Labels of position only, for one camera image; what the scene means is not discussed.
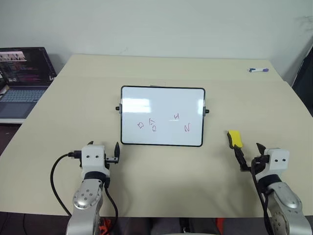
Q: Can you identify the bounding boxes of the yellow and black eraser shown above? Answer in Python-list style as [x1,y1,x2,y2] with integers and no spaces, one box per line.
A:
[226,130,245,149]

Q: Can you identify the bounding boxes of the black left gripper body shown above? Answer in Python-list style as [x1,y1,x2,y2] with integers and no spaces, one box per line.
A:
[104,152,120,165]

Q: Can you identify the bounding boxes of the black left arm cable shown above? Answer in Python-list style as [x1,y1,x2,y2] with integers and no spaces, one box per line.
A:
[50,150,119,219]

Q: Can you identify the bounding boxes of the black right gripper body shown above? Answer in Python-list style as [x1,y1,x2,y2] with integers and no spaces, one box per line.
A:
[240,154,270,175]

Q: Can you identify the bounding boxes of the black-framed small whiteboard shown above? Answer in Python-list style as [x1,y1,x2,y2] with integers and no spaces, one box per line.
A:
[114,85,211,148]

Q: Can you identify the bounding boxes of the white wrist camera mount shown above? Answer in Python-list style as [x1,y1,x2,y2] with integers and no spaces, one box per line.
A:
[263,147,291,176]
[81,144,111,177]

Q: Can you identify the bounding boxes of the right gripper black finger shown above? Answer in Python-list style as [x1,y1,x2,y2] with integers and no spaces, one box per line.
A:
[255,142,268,156]
[233,144,247,169]

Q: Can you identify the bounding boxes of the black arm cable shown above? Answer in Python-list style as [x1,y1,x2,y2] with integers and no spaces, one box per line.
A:
[50,150,119,219]
[251,158,273,235]

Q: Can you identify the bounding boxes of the open grey laptop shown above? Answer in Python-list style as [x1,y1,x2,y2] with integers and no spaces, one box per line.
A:
[0,47,58,120]

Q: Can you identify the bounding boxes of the white side desk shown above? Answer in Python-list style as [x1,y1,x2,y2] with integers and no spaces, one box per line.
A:
[0,117,26,125]

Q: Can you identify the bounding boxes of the black object beside table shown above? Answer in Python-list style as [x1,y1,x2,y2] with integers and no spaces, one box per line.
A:
[290,43,313,114]

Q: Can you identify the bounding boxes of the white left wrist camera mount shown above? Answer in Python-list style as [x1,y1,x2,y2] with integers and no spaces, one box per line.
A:
[81,144,111,177]

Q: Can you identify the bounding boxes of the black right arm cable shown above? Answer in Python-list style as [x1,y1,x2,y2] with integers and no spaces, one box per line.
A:
[251,158,273,235]

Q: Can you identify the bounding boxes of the red-orange object under table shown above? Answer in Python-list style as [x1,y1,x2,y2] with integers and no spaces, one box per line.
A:
[98,217,111,235]

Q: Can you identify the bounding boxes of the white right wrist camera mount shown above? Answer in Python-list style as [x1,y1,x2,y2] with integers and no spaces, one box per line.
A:
[263,147,291,176]

